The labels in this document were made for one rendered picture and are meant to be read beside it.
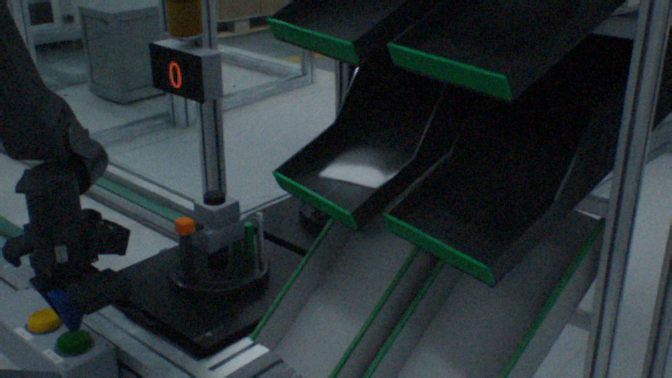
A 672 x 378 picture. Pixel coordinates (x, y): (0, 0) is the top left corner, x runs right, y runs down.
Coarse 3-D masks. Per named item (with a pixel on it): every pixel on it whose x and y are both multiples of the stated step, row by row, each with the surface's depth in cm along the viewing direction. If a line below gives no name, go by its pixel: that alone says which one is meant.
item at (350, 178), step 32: (384, 64) 87; (352, 96) 86; (384, 96) 89; (416, 96) 88; (448, 96) 77; (352, 128) 88; (384, 128) 86; (416, 128) 84; (448, 128) 78; (288, 160) 84; (320, 160) 85; (352, 160) 83; (384, 160) 81; (416, 160) 77; (288, 192) 83; (320, 192) 81; (352, 192) 79; (384, 192) 76; (352, 224) 75
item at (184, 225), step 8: (184, 216) 104; (176, 224) 102; (184, 224) 102; (192, 224) 103; (200, 224) 105; (184, 232) 102; (192, 232) 103; (184, 240) 103; (184, 248) 104; (192, 248) 104; (184, 256) 104; (192, 256) 105; (184, 264) 105; (192, 264) 105; (184, 272) 105
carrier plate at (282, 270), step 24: (264, 240) 120; (144, 264) 114; (288, 264) 114; (144, 288) 108; (168, 288) 108; (264, 288) 108; (144, 312) 103; (168, 312) 102; (192, 312) 102; (216, 312) 102; (240, 312) 102; (264, 312) 102; (168, 336) 100; (192, 336) 97; (216, 336) 97; (240, 336) 99
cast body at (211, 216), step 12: (216, 192) 106; (204, 204) 105; (216, 204) 104; (228, 204) 105; (204, 216) 105; (216, 216) 104; (228, 216) 105; (240, 216) 111; (204, 228) 105; (216, 228) 104; (228, 228) 106; (240, 228) 108; (192, 240) 106; (204, 240) 105; (216, 240) 105; (228, 240) 107
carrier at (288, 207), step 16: (272, 208) 130; (288, 208) 130; (304, 208) 126; (256, 224) 125; (272, 224) 125; (288, 224) 125; (304, 224) 124; (320, 224) 121; (272, 240) 122; (288, 240) 120; (304, 240) 120; (304, 256) 118
